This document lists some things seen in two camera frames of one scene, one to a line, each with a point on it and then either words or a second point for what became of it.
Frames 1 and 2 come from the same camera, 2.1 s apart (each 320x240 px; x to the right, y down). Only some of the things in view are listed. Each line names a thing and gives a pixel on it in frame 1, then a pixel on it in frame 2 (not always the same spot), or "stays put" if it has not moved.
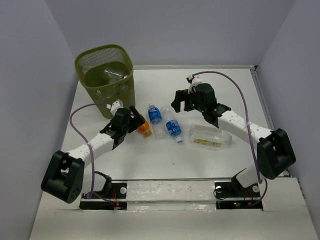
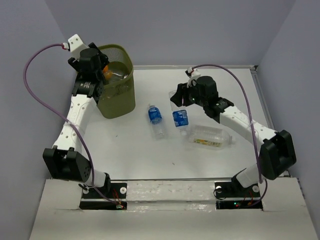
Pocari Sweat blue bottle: (172, 124) to (180, 115)
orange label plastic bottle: (144, 128) to (107, 73)
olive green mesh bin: (107, 73) stays put
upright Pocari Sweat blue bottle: (155, 116) stays put
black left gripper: (134, 121) to (104, 61)
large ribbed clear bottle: (208, 136) stays put
